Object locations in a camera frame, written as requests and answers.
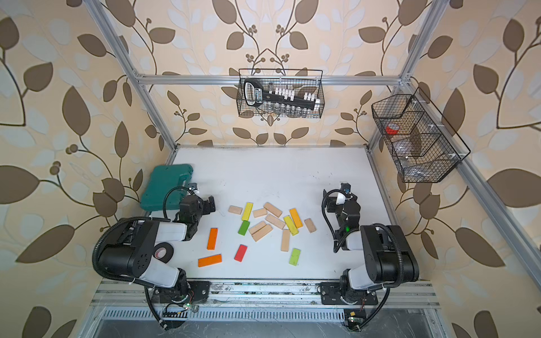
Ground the orange-yellow block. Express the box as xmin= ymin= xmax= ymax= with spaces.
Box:
xmin=290 ymin=208 xmax=303 ymax=228

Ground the yellow block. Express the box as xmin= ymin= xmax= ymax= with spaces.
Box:
xmin=242 ymin=202 xmax=253 ymax=221
xmin=283 ymin=215 xmax=299 ymax=236

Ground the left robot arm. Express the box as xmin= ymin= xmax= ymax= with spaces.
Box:
xmin=92 ymin=193 xmax=216 ymax=295

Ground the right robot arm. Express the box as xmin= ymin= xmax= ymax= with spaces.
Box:
xmin=325 ymin=192 xmax=420 ymax=294

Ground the small wooden block left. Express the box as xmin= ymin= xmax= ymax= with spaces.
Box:
xmin=228 ymin=206 xmax=243 ymax=215

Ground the orange block upright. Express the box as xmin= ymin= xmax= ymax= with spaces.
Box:
xmin=207 ymin=228 xmax=218 ymax=251

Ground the green plastic tool case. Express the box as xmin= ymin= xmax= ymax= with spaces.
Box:
xmin=139 ymin=164 xmax=194 ymax=212

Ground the black tape roll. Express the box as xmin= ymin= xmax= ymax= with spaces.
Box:
xmin=153 ymin=242 xmax=174 ymax=263

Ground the wooden block pair upper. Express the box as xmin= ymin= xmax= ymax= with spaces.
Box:
xmin=249 ymin=221 xmax=266 ymax=235

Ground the wooden block pair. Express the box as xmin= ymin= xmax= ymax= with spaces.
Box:
xmin=249 ymin=221 xmax=266 ymax=235
xmin=252 ymin=224 xmax=273 ymax=242

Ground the wooden block pair lower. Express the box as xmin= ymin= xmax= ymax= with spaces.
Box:
xmin=252 ymin=224 xmax=273 ymax=242

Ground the orange block lower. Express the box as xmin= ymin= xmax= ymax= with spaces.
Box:
xmin=198 ymin=254 xmax=223 ymax=268

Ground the red block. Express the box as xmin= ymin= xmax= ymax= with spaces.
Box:
xmin=234 ymin=244 xmax=247 ymax=262

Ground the light green block lower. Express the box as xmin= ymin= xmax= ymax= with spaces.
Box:
xmin=289 ymin=248 xmax=301 ymax=266

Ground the wooden block upright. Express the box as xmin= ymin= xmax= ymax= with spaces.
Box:
xmin=280 ymin=229 xmax=291 ymax=252

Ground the black socket holder tool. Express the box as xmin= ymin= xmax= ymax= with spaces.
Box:
xmin=242 ymin=78 xmax=323 ymax=111

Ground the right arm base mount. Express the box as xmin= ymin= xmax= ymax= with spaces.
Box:
xmin=317 ymin=282 xmax=378 ymax=306

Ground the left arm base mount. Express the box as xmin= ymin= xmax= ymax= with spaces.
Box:
xmin=150 ymin=280 xmax=211 ymax=304

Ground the right wire basket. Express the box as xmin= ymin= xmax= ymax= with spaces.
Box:
xmin=371 ymin=87 xmax=471 ymax=183

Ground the wire basket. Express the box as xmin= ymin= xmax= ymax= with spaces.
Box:
xmin=236 ymin=68 xmax=325 ymax=119
xmin=371 ymin=87 xmax=471 ymax=183

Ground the back wire basket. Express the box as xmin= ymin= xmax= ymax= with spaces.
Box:
xmin=236 ymin=68 xmax=325 ymax=119

